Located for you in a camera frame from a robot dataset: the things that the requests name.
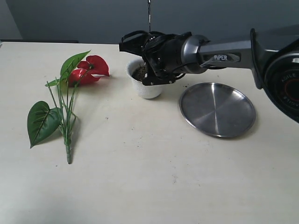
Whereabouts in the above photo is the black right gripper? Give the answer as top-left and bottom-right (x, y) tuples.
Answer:
(119, 32), (187, 86)

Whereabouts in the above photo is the stainless steel spork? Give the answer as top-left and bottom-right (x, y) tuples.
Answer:
(147, 0), (152, 32)

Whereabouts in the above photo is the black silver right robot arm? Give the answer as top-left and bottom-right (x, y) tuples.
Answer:
(119, 25), (299, 121)

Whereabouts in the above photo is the dark brown potting soil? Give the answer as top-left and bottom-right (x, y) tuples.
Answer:
(131, 65), (147, 82)

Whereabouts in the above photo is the white plastic flower pot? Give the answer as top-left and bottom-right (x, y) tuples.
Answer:
(127, 59), (164, 99)

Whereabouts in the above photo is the artificial red anthurium plant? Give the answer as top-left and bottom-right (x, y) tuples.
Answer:
(27, 51), (110, 164)

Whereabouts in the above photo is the round stainless steel plate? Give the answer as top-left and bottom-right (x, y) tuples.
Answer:
(179, 82), (256, 138)

